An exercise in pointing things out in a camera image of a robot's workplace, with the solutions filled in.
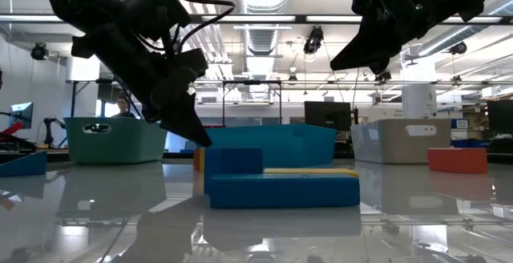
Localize black left wrist camera cable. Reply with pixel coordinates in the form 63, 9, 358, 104
158, 0, 236, 55

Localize blue wedge foam block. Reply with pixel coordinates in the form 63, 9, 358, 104
0, 150, 48, 178

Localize large orange foam block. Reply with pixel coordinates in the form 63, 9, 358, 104
426, 147, 489, 175

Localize black monitor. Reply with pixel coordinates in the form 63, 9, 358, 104
487, 99, 513, 135
304, 100, 353, 132

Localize black ceiling camera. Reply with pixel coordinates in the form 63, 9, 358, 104
30, 42, 50, 62
447, 41, 468, 56
302, 25, 325, 55

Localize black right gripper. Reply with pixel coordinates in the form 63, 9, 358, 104
329, 0, 442, 75

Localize blue storage bins shelf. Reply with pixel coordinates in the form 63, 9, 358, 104
451, 139, 492, 149

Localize small tilted monitor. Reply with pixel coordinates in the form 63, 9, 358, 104
8, 101, 34, 130

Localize white pillar with signs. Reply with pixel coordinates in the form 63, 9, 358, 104
401, 45, 438, 119

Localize black and red equipment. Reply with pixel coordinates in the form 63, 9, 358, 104
0, 121, 38, 152

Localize black metal frame rack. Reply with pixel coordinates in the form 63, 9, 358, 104
70, 78, 134, 119
222, 79, 283, 127

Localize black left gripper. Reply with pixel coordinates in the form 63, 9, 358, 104
71, 24, 212, 148

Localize white plastic bin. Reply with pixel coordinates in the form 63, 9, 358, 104
350, 117, 453, 164

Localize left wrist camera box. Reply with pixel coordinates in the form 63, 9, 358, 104
122, 0, 192, 42

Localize teal plastic bin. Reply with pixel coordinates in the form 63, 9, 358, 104
63, 116, 168, 165

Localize person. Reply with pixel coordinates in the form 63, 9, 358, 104
111, 94, 138, 119

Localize blue plastic bin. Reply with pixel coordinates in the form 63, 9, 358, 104
195, 123, 337, 168

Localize tall blue foam block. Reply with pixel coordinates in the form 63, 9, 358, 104
203, 147, 265, 195

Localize long blue foam block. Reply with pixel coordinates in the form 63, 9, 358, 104
208, 172, 362, 210

